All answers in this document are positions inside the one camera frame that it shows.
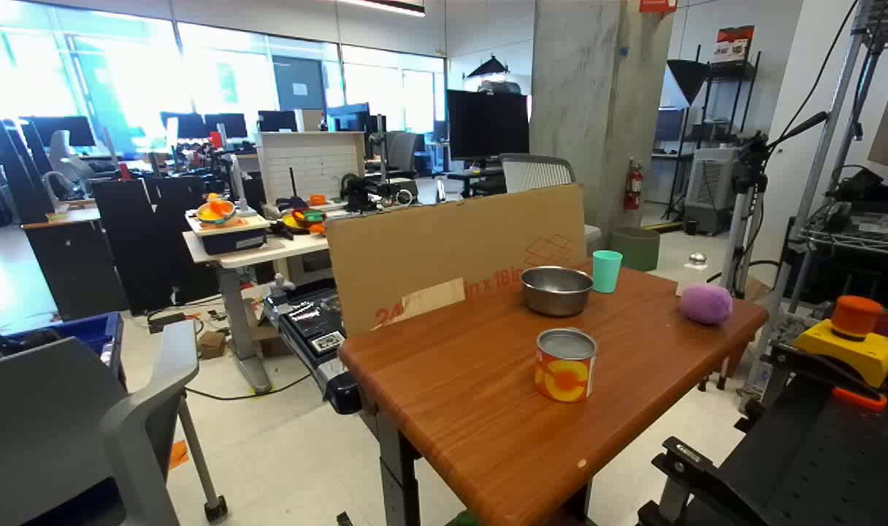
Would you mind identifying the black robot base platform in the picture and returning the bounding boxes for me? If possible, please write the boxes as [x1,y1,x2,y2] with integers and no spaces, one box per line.
[636,367,888,526]

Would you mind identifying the brown cardboard panel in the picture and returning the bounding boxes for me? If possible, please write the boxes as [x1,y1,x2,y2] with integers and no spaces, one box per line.
[325,181,589,342]

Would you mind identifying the steel metal bowl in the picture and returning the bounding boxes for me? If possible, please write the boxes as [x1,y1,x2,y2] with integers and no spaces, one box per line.
[516,263,596,320]

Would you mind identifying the large black display screen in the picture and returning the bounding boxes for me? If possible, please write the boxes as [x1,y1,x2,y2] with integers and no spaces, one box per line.
[443,89,532,163]

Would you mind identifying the black controller box with stickers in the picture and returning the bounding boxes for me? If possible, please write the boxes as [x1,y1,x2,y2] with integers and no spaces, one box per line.
[263,280,364,419]

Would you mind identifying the teal plastic cup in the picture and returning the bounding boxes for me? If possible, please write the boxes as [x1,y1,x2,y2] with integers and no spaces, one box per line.
[589,248,624,296]

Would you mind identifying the white board panel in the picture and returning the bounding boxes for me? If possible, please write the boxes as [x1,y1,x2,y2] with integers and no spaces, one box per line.
[257,130,368,209]

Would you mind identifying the green box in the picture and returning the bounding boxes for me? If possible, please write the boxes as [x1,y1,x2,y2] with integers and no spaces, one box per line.
[601,226,662,276]

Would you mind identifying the white height-adjustable desk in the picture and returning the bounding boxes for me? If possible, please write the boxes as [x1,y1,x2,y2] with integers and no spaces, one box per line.
[180,209,332,399]

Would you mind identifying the black table leg column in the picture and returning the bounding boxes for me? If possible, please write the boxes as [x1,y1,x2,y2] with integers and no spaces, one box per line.
[360,406,425,526]

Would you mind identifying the tray with colourful toys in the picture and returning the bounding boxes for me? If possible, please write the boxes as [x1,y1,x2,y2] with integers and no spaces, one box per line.
[184,191,272,239]

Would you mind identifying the purple fuzzy ball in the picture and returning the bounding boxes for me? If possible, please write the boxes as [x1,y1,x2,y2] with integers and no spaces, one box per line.
[677,280,737,330]

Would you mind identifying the black shelving unit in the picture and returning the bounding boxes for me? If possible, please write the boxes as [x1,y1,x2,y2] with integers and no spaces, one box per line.
[662,57,766,223]

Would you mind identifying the blue plastic bin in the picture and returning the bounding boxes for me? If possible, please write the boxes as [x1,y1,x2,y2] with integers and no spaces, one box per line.
[3,311,125,387]

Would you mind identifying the metal equipment rack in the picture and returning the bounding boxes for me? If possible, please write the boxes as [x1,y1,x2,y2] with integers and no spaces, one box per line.
[780,0,888,324]

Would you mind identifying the grey office chair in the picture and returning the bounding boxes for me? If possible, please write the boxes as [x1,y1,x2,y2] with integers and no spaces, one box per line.
[0,320,231,526]

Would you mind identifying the yellow emergency stop button box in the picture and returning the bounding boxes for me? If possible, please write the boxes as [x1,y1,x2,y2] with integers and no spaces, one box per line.
[794,294,888,391]

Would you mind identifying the black camera tripod stand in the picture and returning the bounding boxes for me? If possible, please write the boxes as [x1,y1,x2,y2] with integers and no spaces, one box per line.
[722,108,833,298]

